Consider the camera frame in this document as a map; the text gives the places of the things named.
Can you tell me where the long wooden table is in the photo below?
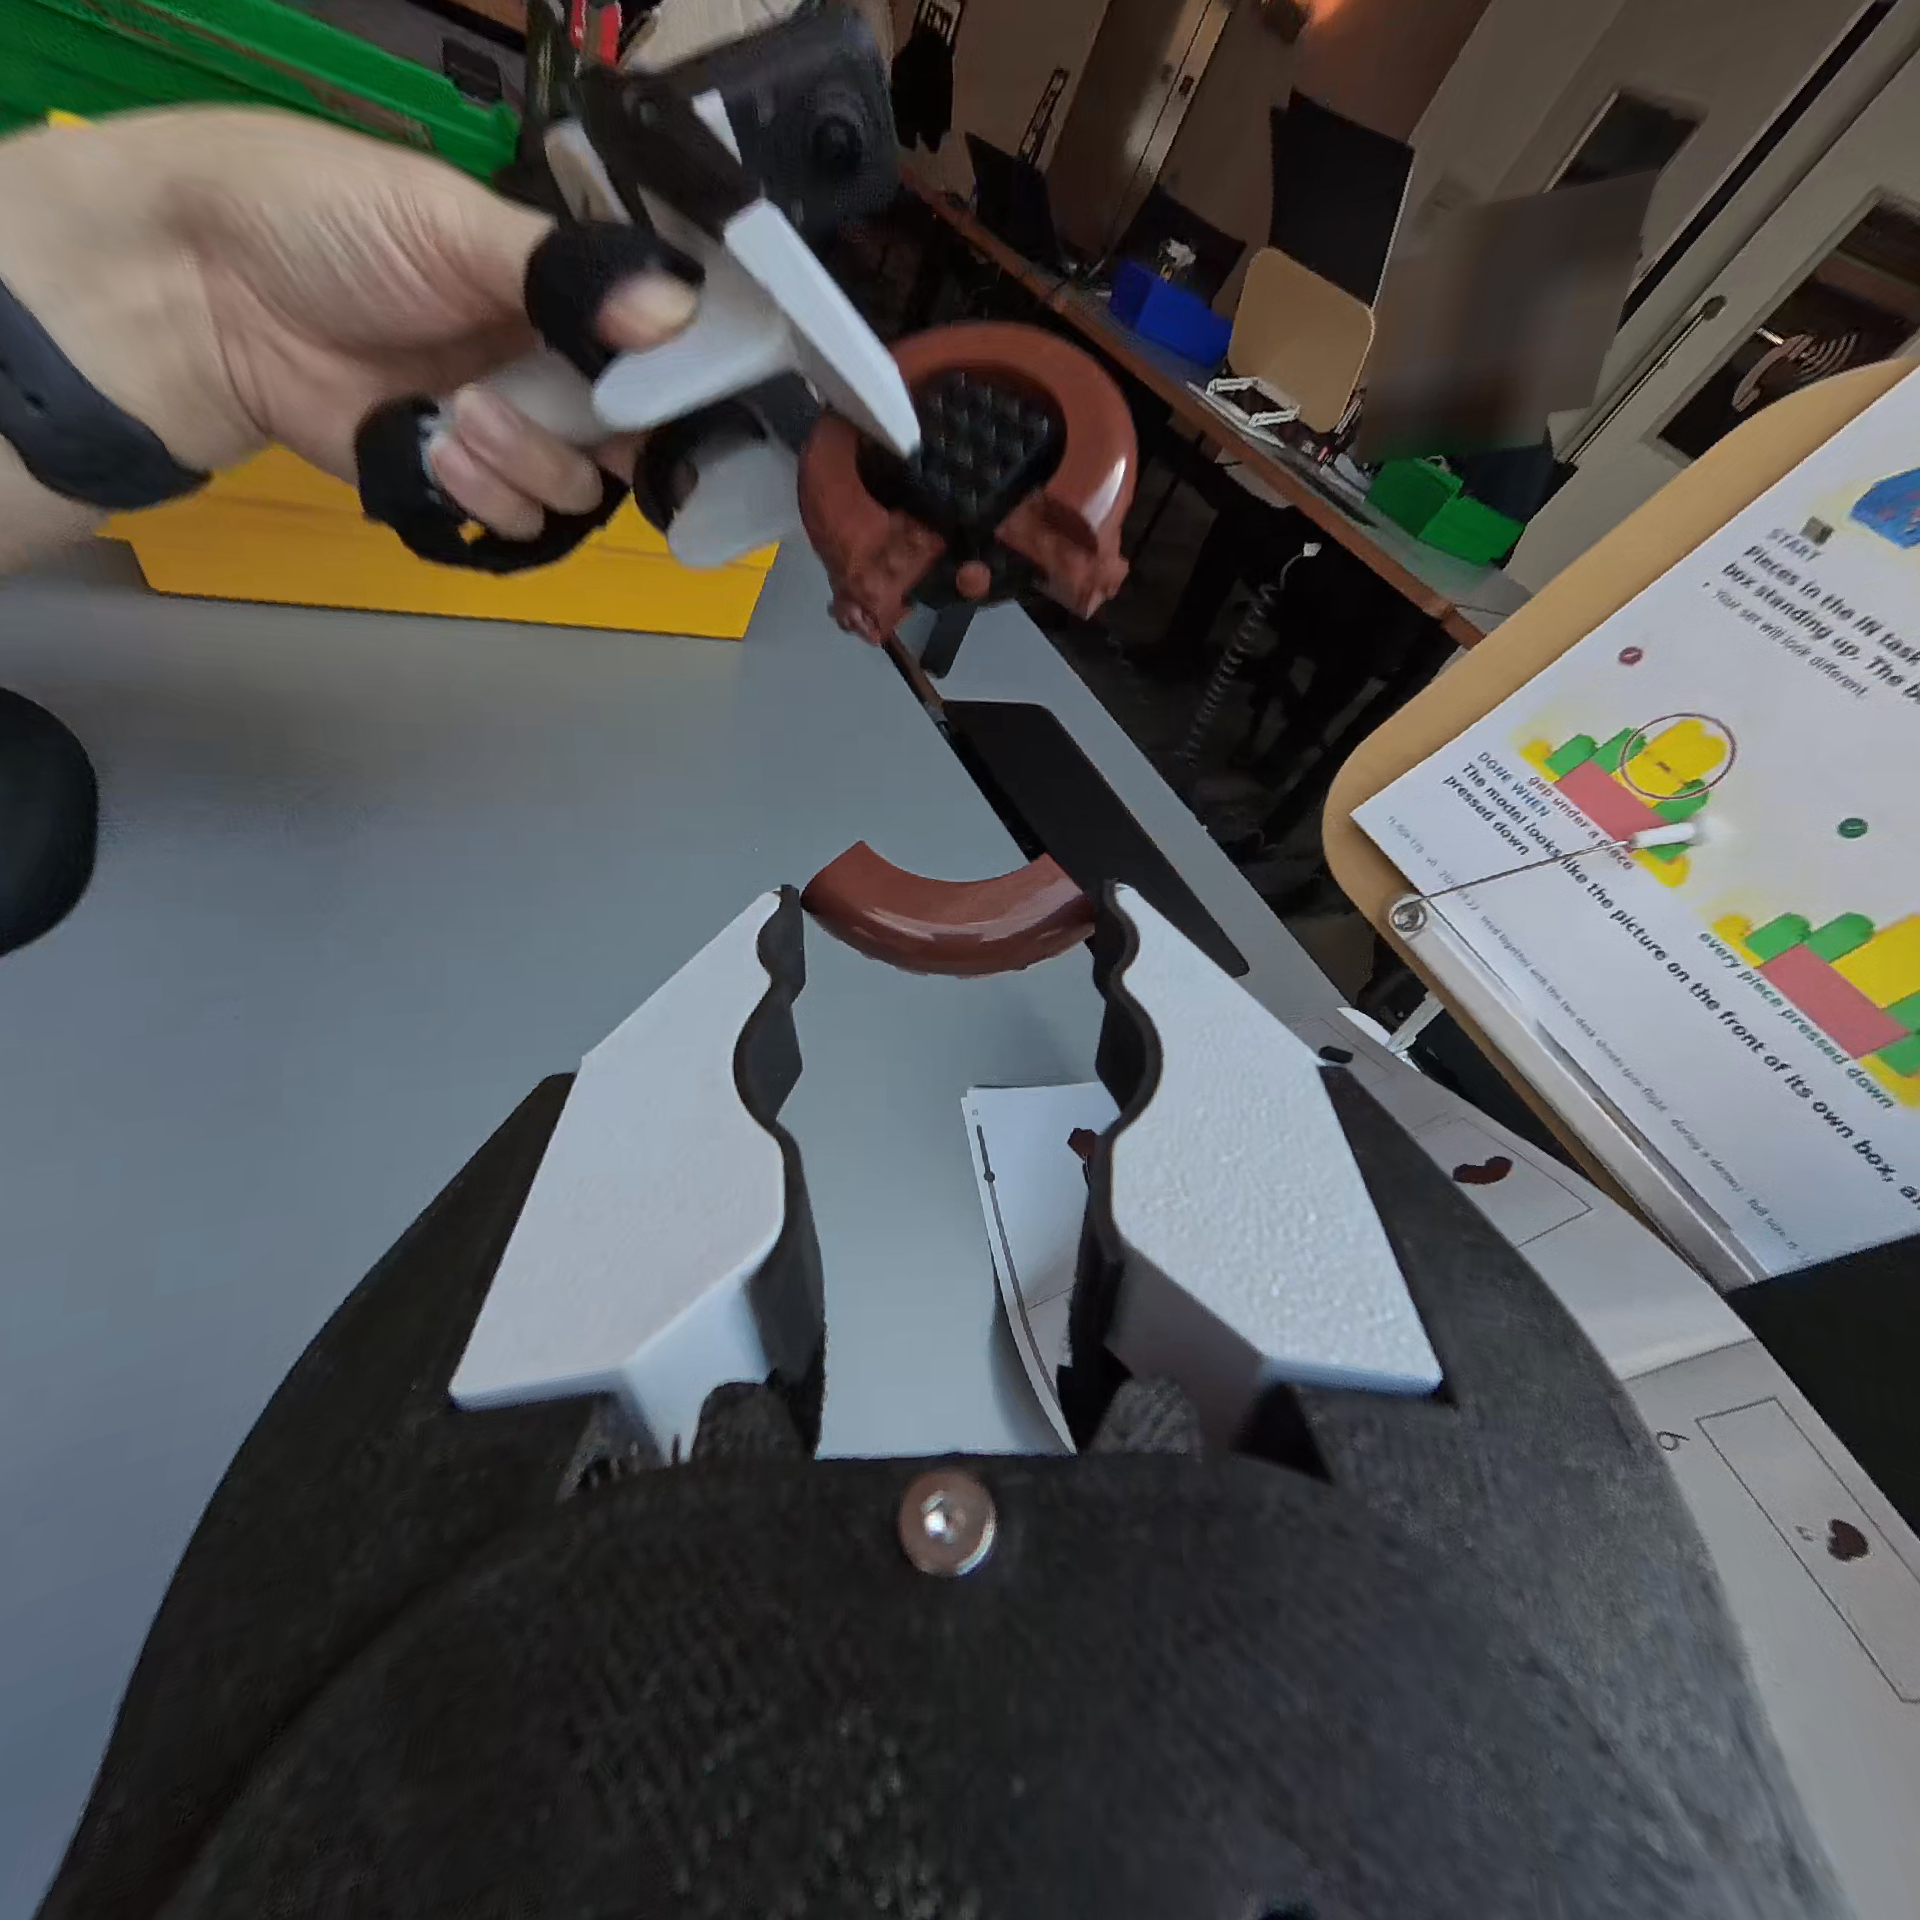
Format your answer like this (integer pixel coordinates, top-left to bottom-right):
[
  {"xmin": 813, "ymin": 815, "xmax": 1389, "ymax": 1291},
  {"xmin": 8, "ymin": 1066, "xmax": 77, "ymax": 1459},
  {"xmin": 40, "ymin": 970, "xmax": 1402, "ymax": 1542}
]
[{"xmin": 901, "ymin": 158, "xmax": 1531, "ymax": 649}]

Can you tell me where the grey desk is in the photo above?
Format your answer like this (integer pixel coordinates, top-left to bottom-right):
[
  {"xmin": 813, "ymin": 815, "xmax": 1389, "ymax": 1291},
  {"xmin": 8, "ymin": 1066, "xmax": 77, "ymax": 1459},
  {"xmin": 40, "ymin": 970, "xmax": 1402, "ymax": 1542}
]
[{"xmin": 0, "ymin": 538, "xmax": 1353, "ymax": 1920}]

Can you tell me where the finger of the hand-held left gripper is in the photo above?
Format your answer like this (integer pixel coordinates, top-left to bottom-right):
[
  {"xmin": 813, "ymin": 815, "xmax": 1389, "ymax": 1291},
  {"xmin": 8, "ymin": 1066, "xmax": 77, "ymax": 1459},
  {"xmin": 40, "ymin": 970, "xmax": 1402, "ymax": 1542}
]
[
  {"xmin": 589, "ymin": 199, "xmax": 928, "ymax": 461},
  {"xmin": 664, "ymin": 438, "xmax": 817, "ymax": 572}
]

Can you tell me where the yellow plastic bin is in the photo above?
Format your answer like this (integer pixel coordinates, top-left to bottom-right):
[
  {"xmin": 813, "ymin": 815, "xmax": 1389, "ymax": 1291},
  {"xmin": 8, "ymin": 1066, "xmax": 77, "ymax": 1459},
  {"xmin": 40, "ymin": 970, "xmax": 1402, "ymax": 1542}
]
[{"xmin": 94, "ymin": 438, "xmax": 781, "ymax": 642}]

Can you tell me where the blue plastic bin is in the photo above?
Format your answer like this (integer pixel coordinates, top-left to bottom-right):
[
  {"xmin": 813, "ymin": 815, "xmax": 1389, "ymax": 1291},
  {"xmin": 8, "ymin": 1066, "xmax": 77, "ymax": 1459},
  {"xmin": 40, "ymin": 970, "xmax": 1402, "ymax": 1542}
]
[{"xmin": 1106, "ymin": 255, "xmax": 1235, "ymax": 371}]

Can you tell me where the printed instruction sheet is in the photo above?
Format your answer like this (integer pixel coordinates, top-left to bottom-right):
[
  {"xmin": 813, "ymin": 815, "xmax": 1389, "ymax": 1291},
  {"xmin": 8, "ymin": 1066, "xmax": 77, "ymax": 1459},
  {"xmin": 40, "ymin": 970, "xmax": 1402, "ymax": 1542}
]
[{"xmin": 1350, "ymin": 386, "xmax": 1920, "ymax": 1279}]

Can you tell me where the green plastic bin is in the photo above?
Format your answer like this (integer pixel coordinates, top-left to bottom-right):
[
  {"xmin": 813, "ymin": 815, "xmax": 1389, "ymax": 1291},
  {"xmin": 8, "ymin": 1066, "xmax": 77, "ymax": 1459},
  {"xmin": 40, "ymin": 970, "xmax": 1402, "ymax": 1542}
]
[{"xmin": 0, "ymin": 0, "xmax": 524, "ymax": 185}]

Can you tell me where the brown and black brick assembly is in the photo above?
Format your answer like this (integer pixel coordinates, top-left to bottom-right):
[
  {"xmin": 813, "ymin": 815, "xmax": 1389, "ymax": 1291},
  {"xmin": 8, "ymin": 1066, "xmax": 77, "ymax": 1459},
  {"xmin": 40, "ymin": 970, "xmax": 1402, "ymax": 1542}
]
[{"xmin": 790, "ymin": 321, "xmax": 1136, "ymax": 682}]

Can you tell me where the brown arch brick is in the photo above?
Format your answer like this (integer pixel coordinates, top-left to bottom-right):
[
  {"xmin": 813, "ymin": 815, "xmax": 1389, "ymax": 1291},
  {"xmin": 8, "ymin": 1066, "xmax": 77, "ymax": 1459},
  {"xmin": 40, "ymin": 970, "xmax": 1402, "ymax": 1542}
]
[{"xmin": 801, "ymin": 838, "xmax": 1106, "ymax": 981}]

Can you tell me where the black wristband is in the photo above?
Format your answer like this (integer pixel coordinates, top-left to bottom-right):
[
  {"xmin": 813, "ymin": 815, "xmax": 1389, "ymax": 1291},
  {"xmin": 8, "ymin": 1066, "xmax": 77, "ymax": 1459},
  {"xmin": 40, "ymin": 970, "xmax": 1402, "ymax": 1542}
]
[{"xmin": 0, "ymin": 282, "xmax": 216, "ymax": 513}]

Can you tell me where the white parts sheet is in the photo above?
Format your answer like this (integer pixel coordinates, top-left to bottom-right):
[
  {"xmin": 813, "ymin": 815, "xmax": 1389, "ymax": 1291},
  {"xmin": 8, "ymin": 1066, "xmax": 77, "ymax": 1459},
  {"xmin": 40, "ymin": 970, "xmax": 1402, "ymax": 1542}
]
[{"xmin": 960, "ymin": 1005, "xmax": 1920, "ymax": 1705}]

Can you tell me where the person's left hand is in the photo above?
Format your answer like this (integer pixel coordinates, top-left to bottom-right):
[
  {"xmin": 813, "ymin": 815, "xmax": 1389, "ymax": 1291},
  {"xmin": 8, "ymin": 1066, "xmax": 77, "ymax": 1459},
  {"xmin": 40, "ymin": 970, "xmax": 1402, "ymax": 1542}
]
[{"xmin": 0, "ymin": 105, "xmax": 706, "ymax": 579}]

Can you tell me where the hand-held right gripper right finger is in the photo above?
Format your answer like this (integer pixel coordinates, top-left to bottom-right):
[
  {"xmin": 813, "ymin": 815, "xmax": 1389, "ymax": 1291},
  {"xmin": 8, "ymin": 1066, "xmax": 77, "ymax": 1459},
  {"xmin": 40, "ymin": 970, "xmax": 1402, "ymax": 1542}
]
[{"xmin": 1065, "ymin": 882, "xmax": 1446, "ymax": 1451}]

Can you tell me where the black wrist rest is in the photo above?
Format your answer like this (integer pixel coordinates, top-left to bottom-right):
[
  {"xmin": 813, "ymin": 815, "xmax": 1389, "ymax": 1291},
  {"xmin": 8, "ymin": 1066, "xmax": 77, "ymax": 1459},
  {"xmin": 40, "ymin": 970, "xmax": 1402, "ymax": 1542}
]
[{"xmin": 0, "ymin": 685, "xmax": 100, "ymax": 957}]

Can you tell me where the beige chair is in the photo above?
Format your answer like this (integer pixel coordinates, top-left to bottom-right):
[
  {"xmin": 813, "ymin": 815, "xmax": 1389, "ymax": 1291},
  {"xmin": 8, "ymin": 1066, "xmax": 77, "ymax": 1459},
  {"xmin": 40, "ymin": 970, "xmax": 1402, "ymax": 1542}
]
[{"xmin": 1224, "ymin": 246, "xmax": 1377, "ymax": 437}]

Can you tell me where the small green bin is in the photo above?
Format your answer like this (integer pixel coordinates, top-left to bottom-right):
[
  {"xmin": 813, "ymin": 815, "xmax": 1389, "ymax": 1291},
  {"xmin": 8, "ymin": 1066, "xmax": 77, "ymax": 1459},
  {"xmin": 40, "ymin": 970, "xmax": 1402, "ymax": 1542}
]
[{"xmin": 1365, "ymin": 457, "xmax": 1528, "ymax": 566}]

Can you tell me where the window with handset logo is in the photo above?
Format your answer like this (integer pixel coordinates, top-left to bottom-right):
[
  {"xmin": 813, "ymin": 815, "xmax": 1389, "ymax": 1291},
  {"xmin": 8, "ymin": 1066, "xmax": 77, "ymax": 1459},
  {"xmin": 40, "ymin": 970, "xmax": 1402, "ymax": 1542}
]
[{"xmin": 1658, "ymin": 202, "xmax": 1920, "ymax": 466}]

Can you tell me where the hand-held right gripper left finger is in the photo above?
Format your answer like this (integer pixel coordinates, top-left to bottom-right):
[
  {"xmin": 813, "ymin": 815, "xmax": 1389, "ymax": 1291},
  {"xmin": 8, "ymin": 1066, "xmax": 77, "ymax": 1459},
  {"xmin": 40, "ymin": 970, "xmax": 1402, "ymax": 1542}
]
[{"xmin": 448, "ymin": 885, "xmax": 829, "ymax": 1454}]

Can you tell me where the wooden clipboard stand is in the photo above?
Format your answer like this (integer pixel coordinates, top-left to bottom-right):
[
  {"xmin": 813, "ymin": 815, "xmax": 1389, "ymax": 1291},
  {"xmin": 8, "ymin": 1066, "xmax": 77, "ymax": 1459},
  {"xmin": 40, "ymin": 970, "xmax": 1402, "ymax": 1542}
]
[{"xmin": 1320, "ymin": 351, "xmax": 1920, "ymax": 1295}]

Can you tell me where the black monitor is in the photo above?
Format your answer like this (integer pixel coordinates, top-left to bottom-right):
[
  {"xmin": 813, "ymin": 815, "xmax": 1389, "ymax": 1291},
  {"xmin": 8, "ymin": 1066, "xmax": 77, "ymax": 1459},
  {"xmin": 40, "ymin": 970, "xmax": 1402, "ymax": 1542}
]
[{"xmin": 1266, "ymin": 90, "xmax": 1419, "ymax": 308}]

